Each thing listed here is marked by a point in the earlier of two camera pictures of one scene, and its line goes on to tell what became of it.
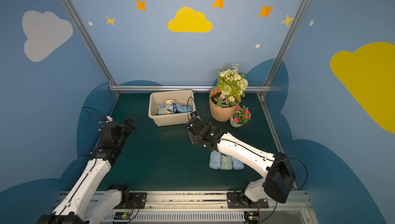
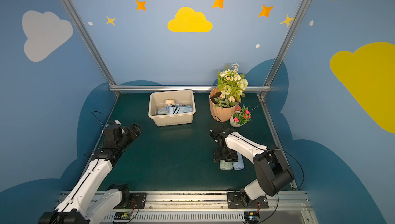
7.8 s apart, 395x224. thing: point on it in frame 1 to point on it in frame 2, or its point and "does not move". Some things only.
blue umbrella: (237, 164) does not move
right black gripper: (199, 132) to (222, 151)
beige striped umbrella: (168, 101) does not move
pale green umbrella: (227, 163) does not move
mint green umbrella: (162, 110) does not move
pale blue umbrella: (215, 160) to (179, 109)
